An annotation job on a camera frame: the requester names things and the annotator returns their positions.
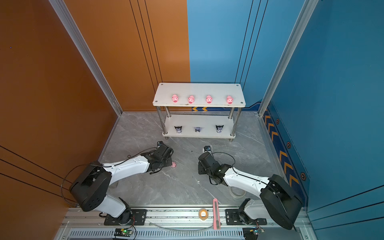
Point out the green circuit board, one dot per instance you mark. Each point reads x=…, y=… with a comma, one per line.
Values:
x=123, y=233

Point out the small beige tape roll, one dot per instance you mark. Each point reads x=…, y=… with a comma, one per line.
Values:
x=203, y=214

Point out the clear tape roll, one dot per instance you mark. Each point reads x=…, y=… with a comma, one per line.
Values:
x=237, y=193

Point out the aluminium corner post left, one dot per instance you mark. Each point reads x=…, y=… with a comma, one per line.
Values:
x=75, y=34

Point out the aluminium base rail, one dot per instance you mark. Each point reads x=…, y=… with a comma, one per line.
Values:
x=176, y=223

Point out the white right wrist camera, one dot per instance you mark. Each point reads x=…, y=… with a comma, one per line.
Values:
x=207, y=149

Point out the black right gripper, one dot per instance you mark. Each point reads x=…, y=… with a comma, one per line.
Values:
x=200, y=168

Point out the pink utility knife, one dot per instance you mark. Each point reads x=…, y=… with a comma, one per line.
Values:
x=216, y=212

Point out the aluminium corner post right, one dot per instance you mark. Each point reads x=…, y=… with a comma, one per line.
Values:
x=294, y=38

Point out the black purple figurine toy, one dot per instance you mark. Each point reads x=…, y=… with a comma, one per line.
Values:
x=219, y=128

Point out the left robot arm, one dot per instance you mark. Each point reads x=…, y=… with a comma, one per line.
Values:
x=90, y=189

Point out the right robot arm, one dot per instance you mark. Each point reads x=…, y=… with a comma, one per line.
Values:
x=278, y=199

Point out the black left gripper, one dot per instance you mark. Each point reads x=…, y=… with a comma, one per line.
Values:
x=170, y=160

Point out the right circuit board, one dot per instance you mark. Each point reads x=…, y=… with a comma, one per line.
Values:
x=252, y=233

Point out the white two-tier shelf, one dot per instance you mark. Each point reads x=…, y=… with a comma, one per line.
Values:
x=163, y=102

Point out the aluminium corner post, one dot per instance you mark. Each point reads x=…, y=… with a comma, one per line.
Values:
x=75, y=34
x=294, y=38

